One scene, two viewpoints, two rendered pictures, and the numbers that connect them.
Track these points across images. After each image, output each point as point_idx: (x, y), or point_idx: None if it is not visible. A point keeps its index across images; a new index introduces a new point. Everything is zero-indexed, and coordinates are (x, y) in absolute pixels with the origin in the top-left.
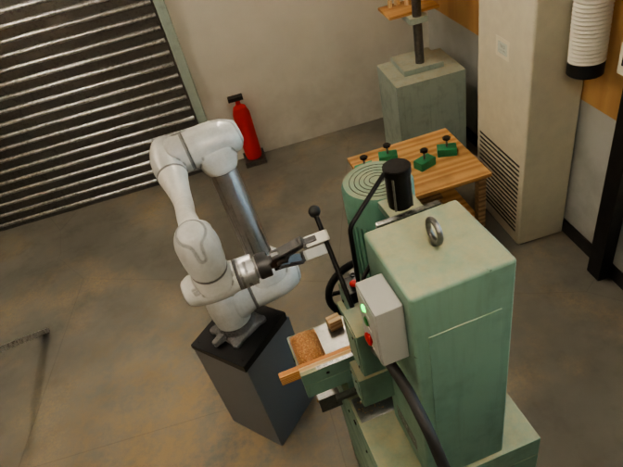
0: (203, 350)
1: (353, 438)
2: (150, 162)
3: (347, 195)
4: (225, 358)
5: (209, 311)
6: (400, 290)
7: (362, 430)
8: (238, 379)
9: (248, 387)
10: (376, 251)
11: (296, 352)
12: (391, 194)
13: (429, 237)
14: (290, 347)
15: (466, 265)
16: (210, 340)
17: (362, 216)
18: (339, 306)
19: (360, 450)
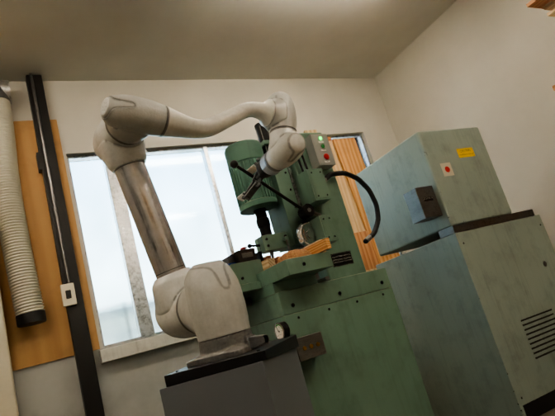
0: (273, 346)
1: (336, 408)
2: (143, 101)
3: (253, 139)
4: (284, 339)
5: (236, 291)
6: (315, 133)
7: (347, 276)
8: (298, 390)
9: (305, 399)
10: None
11: (301, 252)
12: (268, 133)
13: None
14: (294, 257)
15: None
16: (255, 350)
17: (262, 149)
18: (244, 284)
19: (348, 381)
